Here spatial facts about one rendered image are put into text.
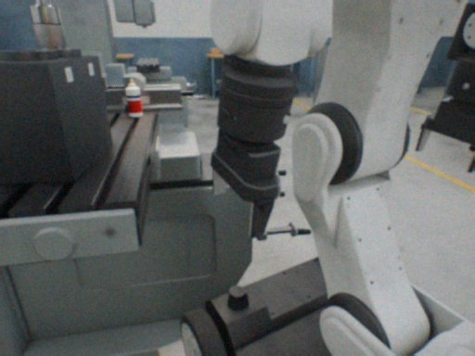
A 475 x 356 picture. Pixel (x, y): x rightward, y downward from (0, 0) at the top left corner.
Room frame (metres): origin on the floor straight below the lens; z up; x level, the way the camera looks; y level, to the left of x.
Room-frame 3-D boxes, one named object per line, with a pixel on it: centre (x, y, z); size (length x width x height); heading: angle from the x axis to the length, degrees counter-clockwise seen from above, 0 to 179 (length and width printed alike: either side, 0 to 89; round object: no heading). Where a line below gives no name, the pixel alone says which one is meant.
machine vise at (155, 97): (1.11, 0.37, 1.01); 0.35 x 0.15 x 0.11; 101
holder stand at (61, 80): (0.59, 0.33, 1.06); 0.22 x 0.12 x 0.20; 4
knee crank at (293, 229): (1.00, -0.16, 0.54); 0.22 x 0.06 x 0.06; 101
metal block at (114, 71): (1.10, 0.39, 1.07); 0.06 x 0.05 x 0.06; 11
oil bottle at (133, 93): (0.99, 0.31, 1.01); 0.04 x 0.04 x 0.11
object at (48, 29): (0.64, 0.34, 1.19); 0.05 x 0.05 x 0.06
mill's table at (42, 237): (0.99, 0.37, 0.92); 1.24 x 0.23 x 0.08; 11
